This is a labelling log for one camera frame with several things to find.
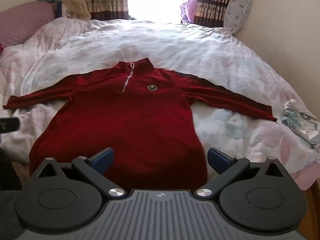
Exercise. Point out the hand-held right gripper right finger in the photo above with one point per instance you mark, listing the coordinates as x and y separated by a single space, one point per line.
220 160

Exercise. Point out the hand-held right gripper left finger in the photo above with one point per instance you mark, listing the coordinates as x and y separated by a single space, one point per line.
103 159

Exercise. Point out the red zip-neck sweater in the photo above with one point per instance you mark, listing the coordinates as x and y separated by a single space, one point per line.
130 120

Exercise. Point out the person's dark clothing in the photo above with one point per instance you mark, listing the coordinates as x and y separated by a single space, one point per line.
8 195

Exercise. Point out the white printed cloth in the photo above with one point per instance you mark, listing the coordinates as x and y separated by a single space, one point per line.
301 122

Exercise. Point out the pink bed sheet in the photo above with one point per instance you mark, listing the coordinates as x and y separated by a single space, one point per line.
308 176

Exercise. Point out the pink pillow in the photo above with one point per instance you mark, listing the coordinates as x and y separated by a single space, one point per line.
22 22

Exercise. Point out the floral fleece blanket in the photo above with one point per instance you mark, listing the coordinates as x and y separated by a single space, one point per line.
200 50

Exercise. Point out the cream fleece cloth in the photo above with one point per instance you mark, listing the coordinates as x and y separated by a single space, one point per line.
73 6

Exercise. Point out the white patterned pillow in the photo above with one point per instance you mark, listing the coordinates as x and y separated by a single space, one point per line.
237 12

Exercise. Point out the purple cloth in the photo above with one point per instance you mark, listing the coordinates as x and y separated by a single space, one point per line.
188 8

